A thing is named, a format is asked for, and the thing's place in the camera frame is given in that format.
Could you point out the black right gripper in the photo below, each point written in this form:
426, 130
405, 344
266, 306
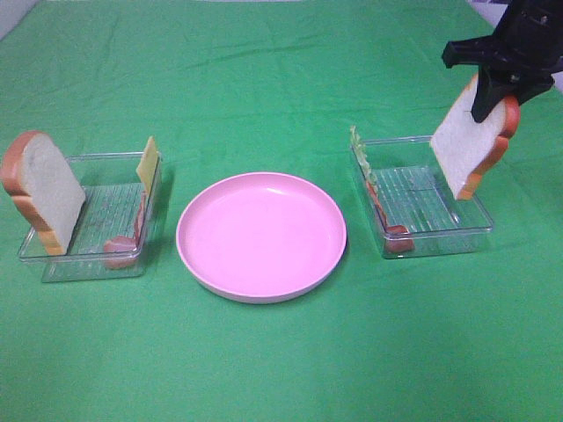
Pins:
524, 50

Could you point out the right clear plastic tray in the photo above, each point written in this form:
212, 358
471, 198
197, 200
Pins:
414, 193

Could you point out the bread slice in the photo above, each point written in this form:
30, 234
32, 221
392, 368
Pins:
466, 149
44, 189

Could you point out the left clear plastic tray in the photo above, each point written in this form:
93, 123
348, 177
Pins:
113, 194

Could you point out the bacon strip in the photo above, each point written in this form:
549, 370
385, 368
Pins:
126, 243
396, 240

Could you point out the yellow cheese slice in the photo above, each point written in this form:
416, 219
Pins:
146, 168

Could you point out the pink round plate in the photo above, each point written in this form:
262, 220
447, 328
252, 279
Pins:
261, 237

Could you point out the clear plastic tray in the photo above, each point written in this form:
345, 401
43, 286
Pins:
414, 193
113, 194

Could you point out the green lettuce leaf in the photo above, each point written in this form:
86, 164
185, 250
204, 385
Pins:
358, 147

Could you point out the green tablecloth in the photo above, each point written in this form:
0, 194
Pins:
228, 88

